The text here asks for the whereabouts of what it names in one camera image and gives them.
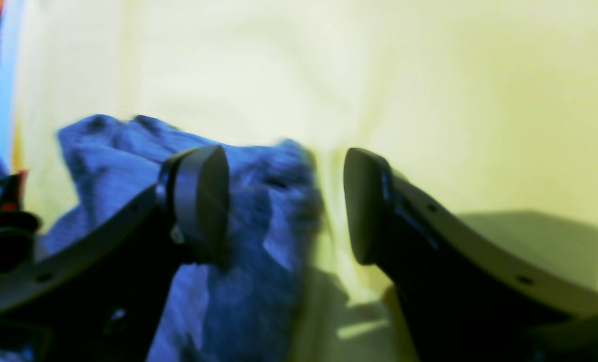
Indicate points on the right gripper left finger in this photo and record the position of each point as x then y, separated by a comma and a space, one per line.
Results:
101, 299

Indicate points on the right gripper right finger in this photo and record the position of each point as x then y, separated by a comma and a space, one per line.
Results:
463, 298

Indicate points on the grey long-sleeve T-shirt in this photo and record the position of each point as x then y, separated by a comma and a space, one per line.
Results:
244, 312

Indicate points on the yellow table cloth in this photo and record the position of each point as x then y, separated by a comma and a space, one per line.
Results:
489, 106

